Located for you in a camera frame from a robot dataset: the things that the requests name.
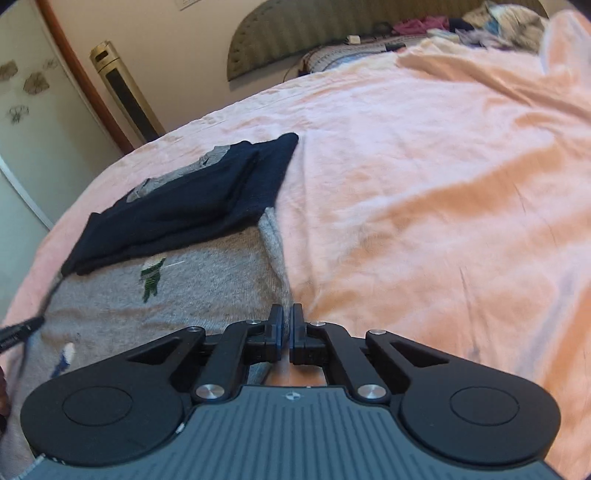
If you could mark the gold tower fan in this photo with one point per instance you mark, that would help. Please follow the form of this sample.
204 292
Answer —
125 92

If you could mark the wooden door frame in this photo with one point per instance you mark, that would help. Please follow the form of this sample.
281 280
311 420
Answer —
83 74

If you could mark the grey and navy knit sweater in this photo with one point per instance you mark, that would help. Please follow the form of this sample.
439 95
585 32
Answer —
194 281

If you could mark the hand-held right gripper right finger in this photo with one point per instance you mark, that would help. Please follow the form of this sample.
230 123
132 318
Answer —
296 330

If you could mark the pink blanket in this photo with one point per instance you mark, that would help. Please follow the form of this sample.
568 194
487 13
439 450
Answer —
415 194

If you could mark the olive striped headboard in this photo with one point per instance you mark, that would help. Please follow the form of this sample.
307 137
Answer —
295 32

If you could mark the patterned pillow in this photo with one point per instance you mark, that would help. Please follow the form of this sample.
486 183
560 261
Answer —
346 55

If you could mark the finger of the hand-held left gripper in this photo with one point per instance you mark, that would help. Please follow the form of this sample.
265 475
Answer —
21 330

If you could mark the pile of mixed clothes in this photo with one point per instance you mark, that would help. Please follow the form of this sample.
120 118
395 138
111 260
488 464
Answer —
475 25

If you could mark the small white object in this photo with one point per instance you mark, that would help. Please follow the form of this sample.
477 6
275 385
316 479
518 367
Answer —
353 39

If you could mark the wardrobe door with flower decals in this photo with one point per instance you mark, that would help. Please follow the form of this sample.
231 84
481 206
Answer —
41 110

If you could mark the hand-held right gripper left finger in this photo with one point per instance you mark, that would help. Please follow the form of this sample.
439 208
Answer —
277 330

